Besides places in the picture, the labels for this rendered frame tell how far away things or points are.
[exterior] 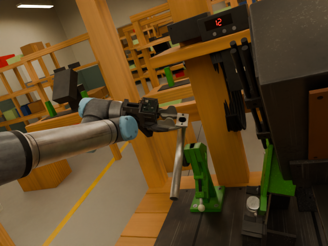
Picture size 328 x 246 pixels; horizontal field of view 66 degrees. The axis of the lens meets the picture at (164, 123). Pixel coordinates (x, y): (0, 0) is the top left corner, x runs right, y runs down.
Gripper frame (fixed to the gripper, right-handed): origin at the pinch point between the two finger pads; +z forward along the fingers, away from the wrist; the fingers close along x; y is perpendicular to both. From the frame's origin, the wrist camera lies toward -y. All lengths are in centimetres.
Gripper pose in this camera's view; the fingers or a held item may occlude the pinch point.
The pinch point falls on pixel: (180, 122)
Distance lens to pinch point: 87.7
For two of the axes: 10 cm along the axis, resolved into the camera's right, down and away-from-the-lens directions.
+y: 0.0, -6.1, -8.0
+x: 1.5, -7.9, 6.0
